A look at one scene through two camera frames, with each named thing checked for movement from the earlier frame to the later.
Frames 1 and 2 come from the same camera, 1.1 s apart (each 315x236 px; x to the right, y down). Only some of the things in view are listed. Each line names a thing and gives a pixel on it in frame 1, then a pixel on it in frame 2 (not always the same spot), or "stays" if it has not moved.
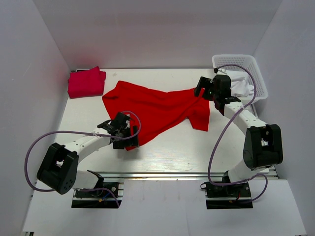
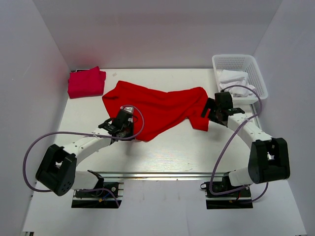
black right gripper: (204, 82) -> (209, 104)
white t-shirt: (241, 83) stays
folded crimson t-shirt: (86, 83) stays
